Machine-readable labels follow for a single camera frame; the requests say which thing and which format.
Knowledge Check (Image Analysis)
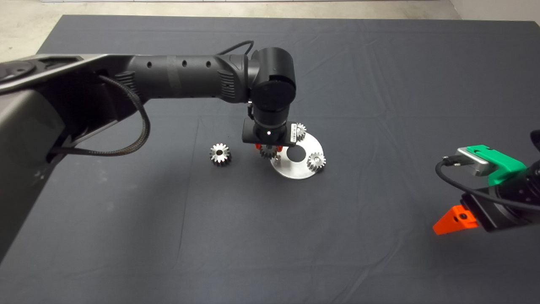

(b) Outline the large steel gear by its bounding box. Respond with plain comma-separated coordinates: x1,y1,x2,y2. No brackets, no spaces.
209,143,232,167

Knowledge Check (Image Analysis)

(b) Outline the braided black arm cable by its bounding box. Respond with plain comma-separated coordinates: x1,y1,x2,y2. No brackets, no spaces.
52,75,151,157

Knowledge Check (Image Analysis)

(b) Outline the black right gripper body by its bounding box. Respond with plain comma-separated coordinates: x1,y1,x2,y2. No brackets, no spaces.
460,190,540,233

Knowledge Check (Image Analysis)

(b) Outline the silver right camera box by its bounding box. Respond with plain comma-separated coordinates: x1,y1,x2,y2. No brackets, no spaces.
456,146,494,177

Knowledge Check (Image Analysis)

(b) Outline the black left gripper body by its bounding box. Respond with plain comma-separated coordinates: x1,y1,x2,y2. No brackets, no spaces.
241,119,298,148

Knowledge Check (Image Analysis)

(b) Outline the dark grey table cloth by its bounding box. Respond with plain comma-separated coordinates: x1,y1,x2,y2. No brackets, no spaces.
0,15,540,304

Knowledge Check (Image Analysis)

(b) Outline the black right camera cable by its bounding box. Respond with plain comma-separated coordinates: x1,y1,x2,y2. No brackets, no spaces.
435,155,540,212

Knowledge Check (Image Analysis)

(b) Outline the green right camera mount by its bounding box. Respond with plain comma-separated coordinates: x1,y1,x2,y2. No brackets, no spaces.
468,144,528,186

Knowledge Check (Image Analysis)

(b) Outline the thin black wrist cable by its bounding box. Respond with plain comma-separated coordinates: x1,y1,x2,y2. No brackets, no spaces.
217,40,255,57

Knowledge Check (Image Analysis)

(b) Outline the round metal plate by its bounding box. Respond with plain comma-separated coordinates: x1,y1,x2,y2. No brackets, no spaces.
270,131,325,180

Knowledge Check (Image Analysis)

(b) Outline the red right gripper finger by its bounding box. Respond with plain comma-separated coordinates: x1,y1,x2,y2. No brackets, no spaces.
432,205,480,236

